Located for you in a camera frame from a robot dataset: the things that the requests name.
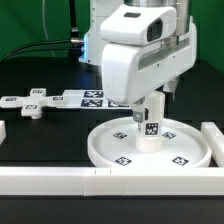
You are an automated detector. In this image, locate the white cross-shaped table base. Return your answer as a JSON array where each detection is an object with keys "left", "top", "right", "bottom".
[{"left": 0, "top": 88, "right": 68, "bottom": 119}]

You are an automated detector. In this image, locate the white right fence bar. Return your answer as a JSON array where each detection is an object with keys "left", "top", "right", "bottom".
[{"left": 201, "top": 122, "right": 224, "bottom": 168}]

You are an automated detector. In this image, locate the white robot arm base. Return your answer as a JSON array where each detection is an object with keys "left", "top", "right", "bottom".
[{"left": 79, "top": 0, "right": 124, "bottom": 71}]

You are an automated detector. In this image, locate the white marker sheet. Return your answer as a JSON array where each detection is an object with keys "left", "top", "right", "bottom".
[{"left": 62, "top": 90, "right": 129, "bottom": 110}]

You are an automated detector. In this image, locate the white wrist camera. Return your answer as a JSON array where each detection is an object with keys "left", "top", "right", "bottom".
[{"left": 100, "top": 4, "right": 177, "bottom": 46}]

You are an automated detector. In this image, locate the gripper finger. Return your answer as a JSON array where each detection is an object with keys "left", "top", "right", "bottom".
[
  {"left": 163, "top": 77, "right": 179, "bottom": 99},
  {"left": 131, "top": 98, "right": 146, "bottom": 122}
]

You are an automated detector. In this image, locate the white left fence bar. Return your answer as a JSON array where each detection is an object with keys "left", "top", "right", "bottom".
[{"left": 0, "top": 120, "right": 6, "bottom": 145}]

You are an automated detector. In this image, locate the white thin cable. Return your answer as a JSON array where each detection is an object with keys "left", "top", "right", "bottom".
[{"left": 41, "top": 0, "right": 56, "bottom": 58}]

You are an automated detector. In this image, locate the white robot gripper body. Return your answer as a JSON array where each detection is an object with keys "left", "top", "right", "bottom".
[{"left": 102, "top": 23, "right": 197, "bottom": 104}]

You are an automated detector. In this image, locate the white fence bar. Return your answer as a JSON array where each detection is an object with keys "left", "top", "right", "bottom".
[
  {"left": 0, "top": 120, "right": 6, "bottom": 145},
  {"left": 201, "top": 122, "right": 224, "bottom": 168},
  {"left": 0, "top": 167, "right": 224, "bottom": 196}
]

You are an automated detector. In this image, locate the white front fence bar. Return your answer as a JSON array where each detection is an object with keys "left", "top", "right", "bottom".
[{"left": 0, "top": 167, "right": 224, "bottom": 196}]

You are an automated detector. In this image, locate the black vertical cable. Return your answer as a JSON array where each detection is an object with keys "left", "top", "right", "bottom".
[{"left": 68, "top": 0, "right": 80, "bottom": 39}]

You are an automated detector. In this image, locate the white round table top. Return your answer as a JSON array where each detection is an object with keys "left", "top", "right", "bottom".
[{"left": 87, "top": 117, "right": 212, "bottom": 170}]

